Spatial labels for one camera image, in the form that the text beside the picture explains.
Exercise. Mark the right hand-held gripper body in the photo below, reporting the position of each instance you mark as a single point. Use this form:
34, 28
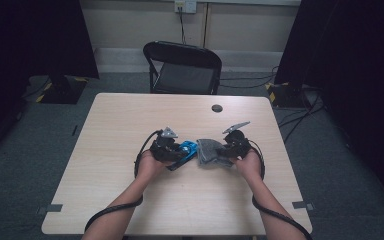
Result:
238, 145

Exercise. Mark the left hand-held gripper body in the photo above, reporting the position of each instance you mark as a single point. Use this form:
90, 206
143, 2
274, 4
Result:
163, 148

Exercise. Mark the blue toy car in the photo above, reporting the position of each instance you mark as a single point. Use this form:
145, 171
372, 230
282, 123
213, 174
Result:
190, 148

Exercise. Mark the grey towel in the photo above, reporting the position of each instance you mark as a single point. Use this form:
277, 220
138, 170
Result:
208, 151

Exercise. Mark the person's left hand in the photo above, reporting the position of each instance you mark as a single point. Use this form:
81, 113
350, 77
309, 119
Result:
148, 166

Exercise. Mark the person's right hand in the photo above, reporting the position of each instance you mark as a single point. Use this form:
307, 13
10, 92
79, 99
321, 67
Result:
251, 166

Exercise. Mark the black stand base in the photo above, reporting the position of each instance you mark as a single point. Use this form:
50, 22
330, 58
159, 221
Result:
286, 96
61, 91

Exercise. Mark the black folding chair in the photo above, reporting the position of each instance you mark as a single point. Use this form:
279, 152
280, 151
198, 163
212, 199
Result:
183, 66

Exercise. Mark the grey tape strip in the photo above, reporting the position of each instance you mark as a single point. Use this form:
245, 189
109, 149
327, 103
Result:
301, 205
51, 208

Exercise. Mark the black curtain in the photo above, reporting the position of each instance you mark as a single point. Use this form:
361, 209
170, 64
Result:
353, 66
30, 50

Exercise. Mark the white wall socket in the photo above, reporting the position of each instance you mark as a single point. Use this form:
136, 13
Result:
185, 6

